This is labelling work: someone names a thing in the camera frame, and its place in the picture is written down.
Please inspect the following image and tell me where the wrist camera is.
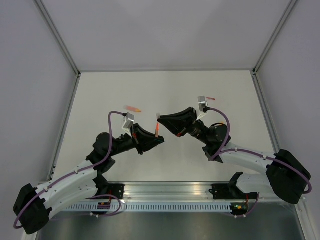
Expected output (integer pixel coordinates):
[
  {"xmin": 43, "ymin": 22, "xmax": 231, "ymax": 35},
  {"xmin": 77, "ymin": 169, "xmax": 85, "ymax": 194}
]
[
  {"xmin": 121, "ymin": 113, "xmax": 135, "ymax": 135},
  {"xmin": 196, "ymin": 96, "xmax": 210, "ymax": 121}
]

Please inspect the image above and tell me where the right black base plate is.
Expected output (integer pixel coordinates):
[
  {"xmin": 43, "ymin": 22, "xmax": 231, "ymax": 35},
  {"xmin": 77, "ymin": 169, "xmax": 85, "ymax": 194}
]
[{"xmin": 208, "ymin": 183, "xmax": 237, "ymax": 200}]

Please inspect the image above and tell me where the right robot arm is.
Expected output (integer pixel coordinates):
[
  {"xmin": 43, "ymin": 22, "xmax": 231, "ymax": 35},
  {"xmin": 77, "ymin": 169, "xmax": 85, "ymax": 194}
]
[{"xmin": 157, "ymin": 107, "xmax": 312, "ymax": 205}]

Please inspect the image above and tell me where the white slotted cable duct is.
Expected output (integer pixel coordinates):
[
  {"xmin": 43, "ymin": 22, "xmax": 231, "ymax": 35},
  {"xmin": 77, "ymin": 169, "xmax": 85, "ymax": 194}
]
[{"xmin": 64, "ymin": 200, "xmax": 232, "ymax": 213}]

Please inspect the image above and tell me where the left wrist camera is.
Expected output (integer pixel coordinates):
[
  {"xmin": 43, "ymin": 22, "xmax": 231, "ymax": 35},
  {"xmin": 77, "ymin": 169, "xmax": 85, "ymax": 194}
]
[{"xmin": 121, "ymin": 113, "xmax": 135, "ymax": 135}]

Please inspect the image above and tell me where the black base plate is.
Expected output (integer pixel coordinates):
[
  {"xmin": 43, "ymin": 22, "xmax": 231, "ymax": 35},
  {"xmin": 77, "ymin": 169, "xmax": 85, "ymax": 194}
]
[
  {"xmin": 99, "ymin": 183, "xmax": 125, "ymax": 200},
  {"xmin": 208, "ymin": 183, "xmax": 237, "ymax": 200}
]

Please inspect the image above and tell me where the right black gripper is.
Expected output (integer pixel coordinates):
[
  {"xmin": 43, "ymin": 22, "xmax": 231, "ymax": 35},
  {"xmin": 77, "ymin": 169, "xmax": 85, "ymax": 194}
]
[{"xmin": 157, "ymin": 107, "xmax": 211, "ymax": 146}]

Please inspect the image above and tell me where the right aluminium frame post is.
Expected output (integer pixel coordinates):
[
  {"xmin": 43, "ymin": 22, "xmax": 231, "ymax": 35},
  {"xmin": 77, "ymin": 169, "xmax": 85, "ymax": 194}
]
[{"xmin": 251, "ymin": 0, "xmax": 301, "ymax": 76}]

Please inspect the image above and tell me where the purple cable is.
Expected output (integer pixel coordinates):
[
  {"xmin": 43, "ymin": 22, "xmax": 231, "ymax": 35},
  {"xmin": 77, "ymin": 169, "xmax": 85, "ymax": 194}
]
[
  {"xmin": 12, "ymin": 110, "xmax": 126, "ymax": 230},
  {"xmin": 204, "ymin": 106, "xmax": 313, "ymax": 195}
]

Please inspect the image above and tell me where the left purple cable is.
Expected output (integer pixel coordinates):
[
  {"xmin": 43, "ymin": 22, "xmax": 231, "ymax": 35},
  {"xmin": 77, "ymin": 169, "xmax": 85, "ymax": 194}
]
[{"xmin": 12, "ymin": 110, "xmax": 126, "ymax": 230}]

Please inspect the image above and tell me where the aluminium frame post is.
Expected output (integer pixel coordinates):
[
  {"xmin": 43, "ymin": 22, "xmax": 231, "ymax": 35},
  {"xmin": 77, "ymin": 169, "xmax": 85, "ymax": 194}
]
[
  {"xmin": 251, "ymin": 0, "xmax": 301, "ymax": 76},
  {"xmin": 32, "ymin": 0, "xmax": 81, "ymax": 77}
]

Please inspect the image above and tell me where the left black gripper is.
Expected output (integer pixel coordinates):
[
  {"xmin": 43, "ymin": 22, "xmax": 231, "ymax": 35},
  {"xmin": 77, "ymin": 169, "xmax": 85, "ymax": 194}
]
[{"xmin": 108, "ymin": 123, "xmax": 165, "ymax": 157}]

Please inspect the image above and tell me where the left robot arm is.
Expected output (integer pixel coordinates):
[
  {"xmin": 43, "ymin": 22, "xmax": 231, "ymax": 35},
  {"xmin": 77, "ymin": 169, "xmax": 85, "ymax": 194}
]
[{"xmin": 13, "ymin": 123, "xmax": 165, "ymax": 235}]

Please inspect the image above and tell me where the aluminium mounting rail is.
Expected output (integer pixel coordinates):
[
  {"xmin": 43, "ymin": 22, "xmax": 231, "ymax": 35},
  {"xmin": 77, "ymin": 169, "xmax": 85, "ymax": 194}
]
[{"xmin": 37, "ymin": 181, "xmax": 307, "ymax": 202}]

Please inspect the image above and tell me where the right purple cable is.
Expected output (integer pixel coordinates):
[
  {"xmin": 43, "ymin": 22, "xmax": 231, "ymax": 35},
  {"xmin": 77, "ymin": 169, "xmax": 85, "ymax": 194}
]
[{"xmin": 204, "ymin": 106, "xmax": 313, "ymax": 195}]

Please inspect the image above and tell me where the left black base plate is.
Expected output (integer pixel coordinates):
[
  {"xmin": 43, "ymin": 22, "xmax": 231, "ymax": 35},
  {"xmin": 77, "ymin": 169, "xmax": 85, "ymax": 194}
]
[{"xmin": 99, "ymin": 183, "xmax": 125, "ymax": 200}]

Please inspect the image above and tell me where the orange marker pen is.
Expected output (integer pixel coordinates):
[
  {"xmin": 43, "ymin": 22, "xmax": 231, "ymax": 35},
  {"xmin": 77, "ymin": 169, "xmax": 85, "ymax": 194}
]
[{"xmin": 124, "ymin": 105, "xmax": 142, "ymax": 113}]

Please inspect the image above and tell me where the left aluminium frame post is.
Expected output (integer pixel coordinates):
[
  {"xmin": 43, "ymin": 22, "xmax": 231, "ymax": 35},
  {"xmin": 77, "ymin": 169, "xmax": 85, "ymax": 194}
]
[{"xmin": 32, "ymin": 0, "xmax": 81, "ymax": 77}]

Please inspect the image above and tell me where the orange grip clear pen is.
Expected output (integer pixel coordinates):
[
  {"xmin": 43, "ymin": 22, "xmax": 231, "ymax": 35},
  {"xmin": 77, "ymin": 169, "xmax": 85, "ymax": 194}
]
[{"xmin": 155, "ymin": 122, "xmax": 160, "ymax": 138}]

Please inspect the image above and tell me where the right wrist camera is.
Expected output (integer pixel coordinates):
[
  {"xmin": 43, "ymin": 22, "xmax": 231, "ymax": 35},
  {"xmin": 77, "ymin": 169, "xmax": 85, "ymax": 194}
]
[{"xmin": 196, "ymin": 96, "xmax": 210, "ymax": 121}]

